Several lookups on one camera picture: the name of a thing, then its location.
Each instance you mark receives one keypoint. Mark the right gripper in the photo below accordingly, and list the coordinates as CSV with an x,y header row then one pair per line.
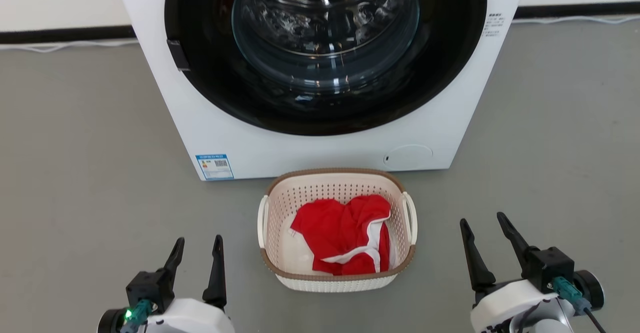
x,y
510,308

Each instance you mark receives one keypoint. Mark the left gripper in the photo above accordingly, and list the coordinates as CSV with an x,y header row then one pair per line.
x,y
195,319

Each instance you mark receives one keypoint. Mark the cream perforated laundry basket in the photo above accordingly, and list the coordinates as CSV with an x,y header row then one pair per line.
x,y
330,282

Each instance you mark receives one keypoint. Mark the blue energy label sticker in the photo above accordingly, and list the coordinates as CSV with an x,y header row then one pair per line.
x,y
215,167

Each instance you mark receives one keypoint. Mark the round white filter cover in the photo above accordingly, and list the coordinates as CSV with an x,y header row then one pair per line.
x,y
409,156

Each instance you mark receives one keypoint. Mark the red garment with white trim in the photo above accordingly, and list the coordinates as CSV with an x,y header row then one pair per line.
x,y
335,233

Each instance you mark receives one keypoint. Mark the white front-load washing machine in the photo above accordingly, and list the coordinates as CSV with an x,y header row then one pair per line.
x,y
320,150

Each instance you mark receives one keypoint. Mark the black round washer door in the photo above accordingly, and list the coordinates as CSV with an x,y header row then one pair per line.
x,y
210,73

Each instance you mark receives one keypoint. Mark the small printed text label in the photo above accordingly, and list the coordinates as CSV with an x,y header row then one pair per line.
x,y
494,25

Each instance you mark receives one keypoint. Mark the black baseboard strip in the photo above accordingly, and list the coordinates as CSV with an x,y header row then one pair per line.
x,y
575,9
60,34

